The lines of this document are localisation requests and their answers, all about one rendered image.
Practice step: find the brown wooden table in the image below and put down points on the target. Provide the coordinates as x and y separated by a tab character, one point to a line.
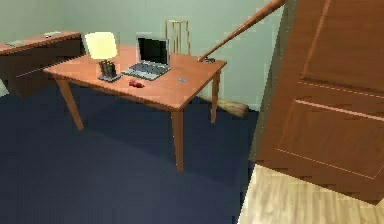
166	90

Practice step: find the small dark keys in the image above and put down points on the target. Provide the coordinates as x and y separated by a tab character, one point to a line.
209	60

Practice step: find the small red object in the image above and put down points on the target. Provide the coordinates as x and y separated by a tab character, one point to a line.
136	83

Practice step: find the grey open laptop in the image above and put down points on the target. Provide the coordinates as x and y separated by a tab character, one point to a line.
152	55

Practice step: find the pale wooden chair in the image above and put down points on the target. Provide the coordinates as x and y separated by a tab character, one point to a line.
177	35

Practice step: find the cream shade table lamp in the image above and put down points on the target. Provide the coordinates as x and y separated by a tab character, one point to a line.
101	46

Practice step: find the brown wooden room door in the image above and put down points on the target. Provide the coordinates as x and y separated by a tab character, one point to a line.
328	96

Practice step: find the small pale flat object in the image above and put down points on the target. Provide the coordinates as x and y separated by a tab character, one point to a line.
52	33

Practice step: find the dark brown wooden desk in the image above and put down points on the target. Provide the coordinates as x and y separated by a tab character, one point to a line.
33	61

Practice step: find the grey flat object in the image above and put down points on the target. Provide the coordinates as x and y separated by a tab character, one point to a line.
16	43

